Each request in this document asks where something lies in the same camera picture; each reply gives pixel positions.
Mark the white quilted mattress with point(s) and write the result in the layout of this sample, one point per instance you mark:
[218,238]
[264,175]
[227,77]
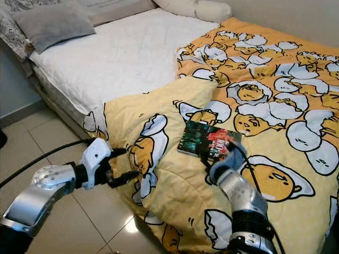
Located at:
[122,58]

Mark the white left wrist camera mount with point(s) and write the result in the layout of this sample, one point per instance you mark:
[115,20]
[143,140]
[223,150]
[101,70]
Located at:
[95,159]

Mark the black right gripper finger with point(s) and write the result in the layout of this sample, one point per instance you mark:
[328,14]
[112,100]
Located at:
[206,162]

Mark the orange cartoon print blanket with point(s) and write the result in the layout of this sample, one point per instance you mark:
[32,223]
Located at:
[270,106]

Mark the grey pillow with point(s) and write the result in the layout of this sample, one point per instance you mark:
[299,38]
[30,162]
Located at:
[53,26]

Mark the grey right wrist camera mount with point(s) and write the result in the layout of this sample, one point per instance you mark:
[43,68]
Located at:
[228,164]

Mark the dark cover book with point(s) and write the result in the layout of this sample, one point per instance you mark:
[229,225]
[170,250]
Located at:
[206,138]

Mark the quilted bed base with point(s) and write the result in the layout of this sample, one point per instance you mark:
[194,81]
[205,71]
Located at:
[47,95]

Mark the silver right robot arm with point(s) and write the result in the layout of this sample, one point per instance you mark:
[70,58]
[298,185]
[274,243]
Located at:
[243,201]

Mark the beige bolster pillow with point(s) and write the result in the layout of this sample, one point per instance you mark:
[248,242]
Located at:
[196,9]

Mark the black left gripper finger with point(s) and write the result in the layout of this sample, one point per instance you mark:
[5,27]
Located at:
[119,152]
[127,178]

